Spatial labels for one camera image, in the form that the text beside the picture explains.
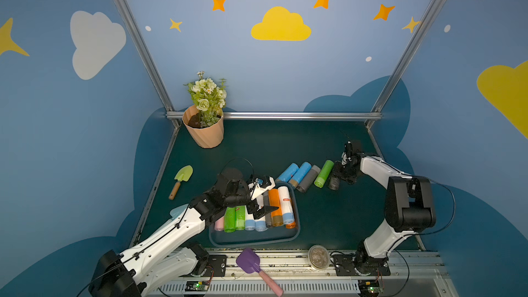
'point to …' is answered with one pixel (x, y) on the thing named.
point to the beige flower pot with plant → (204, 120)
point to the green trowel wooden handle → (184, 174)
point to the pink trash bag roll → (219, 224)
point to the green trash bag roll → (229, 219)
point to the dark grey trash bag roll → (267, 203)
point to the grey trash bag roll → (310, 178)
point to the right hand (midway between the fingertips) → (340, 173)
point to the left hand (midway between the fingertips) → (275, 192)
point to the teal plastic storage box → (271, 236)
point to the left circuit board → (196, 286)
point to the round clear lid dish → (319, 257)
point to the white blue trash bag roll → (249, 222)
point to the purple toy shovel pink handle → (248, 260)
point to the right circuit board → (368, 288)
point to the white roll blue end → (287, 213)
